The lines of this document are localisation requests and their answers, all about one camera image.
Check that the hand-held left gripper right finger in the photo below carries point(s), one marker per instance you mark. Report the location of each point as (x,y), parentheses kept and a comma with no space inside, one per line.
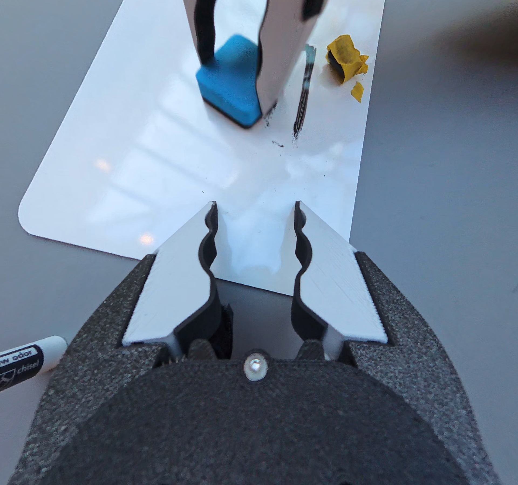
(340,291)

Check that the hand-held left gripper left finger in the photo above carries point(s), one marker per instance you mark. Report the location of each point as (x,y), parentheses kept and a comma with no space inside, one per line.
(170,291)

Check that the yellow tape strip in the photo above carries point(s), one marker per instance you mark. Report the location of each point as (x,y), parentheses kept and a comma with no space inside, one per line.
(350,52)

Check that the blue board eraser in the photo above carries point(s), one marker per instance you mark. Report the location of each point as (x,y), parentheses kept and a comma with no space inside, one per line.
(226,84)

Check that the small white dry-erase board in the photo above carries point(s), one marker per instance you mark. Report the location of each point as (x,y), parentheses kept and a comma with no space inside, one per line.
(141,149)

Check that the white dry-erase marker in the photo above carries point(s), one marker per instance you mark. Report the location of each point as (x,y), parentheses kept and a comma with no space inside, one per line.
(36,357)

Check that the small yellow tape scrap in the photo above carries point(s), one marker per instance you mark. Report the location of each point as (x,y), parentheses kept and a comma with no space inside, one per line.
(357,92)

